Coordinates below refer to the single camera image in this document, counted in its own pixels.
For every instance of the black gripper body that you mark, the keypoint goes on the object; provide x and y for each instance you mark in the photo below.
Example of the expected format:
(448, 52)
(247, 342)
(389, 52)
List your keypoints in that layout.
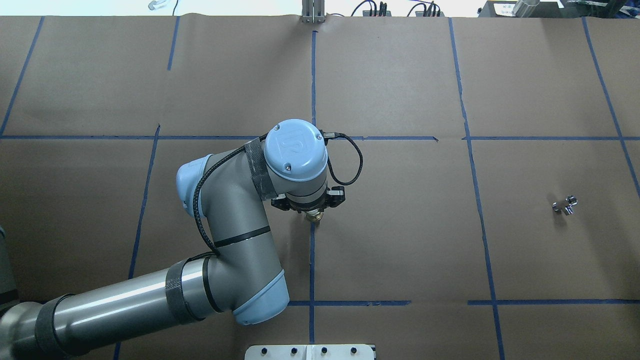
(336, 196)

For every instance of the black weight base block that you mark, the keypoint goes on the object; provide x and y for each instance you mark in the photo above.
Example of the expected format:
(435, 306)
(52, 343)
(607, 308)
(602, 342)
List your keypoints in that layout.
(503, 8)

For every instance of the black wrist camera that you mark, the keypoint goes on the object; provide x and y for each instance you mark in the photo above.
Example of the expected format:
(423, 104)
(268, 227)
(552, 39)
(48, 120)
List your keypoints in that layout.
(327, 197)

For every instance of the brass white PPR pipe fitting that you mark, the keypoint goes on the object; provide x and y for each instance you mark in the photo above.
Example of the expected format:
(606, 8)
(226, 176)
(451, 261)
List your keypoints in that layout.
(314, 216)

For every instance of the white camera mast post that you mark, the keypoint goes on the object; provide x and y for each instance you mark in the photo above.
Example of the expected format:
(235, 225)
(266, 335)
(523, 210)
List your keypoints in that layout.
(349, 351)

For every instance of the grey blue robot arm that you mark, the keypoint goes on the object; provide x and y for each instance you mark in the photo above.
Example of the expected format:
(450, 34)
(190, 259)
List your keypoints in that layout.
(239, 272)

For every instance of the chrome metal valve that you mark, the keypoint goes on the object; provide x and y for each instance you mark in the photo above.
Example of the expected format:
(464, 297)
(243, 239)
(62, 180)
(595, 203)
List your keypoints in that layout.
(567, 206)

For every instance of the near black orange connector box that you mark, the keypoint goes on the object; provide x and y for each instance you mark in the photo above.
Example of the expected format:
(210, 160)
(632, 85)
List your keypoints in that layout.
(425, 9)

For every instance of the silver metal cylinder weight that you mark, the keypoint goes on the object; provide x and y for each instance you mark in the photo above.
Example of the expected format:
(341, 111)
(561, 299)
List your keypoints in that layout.
(524, 8)

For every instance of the silver aluminium frame post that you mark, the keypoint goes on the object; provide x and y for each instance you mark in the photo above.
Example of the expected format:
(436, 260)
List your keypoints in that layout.
(313, 11)

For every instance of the black orange connector box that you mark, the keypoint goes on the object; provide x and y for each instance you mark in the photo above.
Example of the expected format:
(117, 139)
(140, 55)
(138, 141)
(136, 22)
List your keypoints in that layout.
(425, 9)
(371, 9)

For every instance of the far black orange connector box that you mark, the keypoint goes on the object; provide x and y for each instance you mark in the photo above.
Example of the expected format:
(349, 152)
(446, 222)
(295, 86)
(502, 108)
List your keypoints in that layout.
(371, 9)

